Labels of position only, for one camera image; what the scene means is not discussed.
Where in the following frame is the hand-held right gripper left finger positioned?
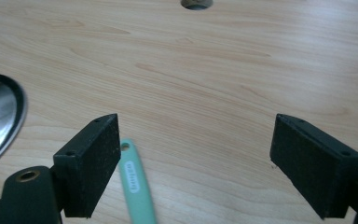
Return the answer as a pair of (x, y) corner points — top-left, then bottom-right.
(52, 113), (122, 219)

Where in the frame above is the round cable hole grommet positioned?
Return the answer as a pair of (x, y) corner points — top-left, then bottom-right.
(180, 0), (214, 11)

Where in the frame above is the mint green brush handle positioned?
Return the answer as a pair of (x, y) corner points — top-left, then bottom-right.
(117, 138), (158, 224)

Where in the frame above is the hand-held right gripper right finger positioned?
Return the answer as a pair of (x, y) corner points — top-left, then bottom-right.
(268, 113), (358, 220)

